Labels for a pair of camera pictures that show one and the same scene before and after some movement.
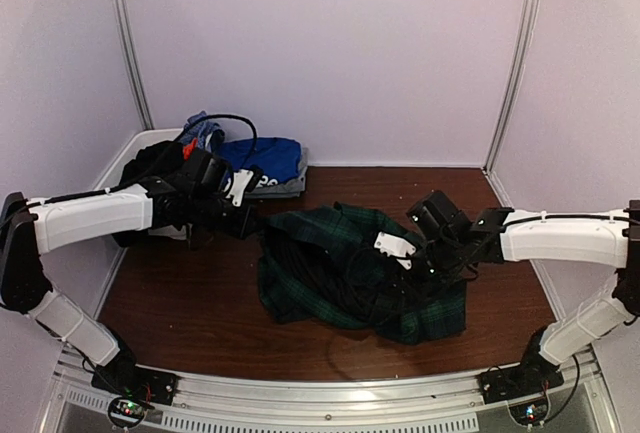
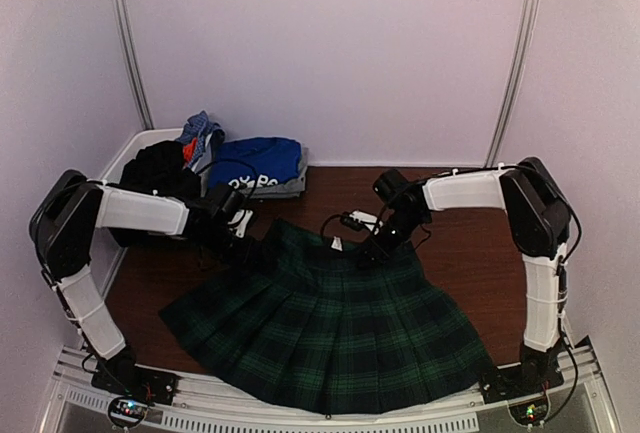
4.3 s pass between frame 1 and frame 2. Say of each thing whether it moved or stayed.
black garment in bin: stayed
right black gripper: moved
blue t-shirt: stayed
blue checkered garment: stayed
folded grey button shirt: stayed
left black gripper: moved
